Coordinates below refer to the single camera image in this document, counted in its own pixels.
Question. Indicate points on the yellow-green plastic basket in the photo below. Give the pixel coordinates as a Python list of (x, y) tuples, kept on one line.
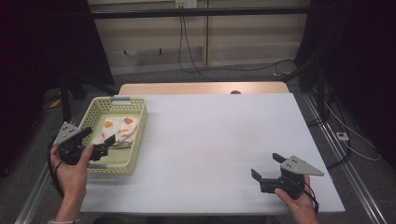
[(124, 161)]

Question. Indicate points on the white wall socket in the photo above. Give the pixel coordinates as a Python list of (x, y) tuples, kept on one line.
[(186, 3)]

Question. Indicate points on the aluminium floor rail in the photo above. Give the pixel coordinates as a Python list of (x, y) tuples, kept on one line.
[(342, 161), (34, 189)]

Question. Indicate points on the white cloth with orange print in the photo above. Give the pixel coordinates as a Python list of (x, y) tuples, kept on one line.
[(120, 130)]

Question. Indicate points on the person's right hand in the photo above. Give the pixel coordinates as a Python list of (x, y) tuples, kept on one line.
[(300, 207)]

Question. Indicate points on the black metal stand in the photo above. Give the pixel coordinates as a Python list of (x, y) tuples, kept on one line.
[(320, 93), (65, 102)]

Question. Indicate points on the white power adapter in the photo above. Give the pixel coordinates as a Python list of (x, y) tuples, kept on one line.
[(342, 136)]

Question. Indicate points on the black horizontal metal bar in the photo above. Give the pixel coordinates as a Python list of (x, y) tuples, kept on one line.
[(218, 12)]

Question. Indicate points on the black curtain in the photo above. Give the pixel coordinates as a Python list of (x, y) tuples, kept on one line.
[(37, 62), (364, 62)]

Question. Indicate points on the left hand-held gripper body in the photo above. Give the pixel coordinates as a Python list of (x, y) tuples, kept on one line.
[(70, 149)]

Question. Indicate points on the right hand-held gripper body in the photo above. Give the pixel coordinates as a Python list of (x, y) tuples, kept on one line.
[(291, 182)]

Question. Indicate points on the person's left hand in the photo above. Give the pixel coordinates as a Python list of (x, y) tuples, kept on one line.
[(73, 179)]

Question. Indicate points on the yellow floor tape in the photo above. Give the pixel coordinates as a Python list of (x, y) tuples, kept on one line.
[(281, 74), (55, 104)]

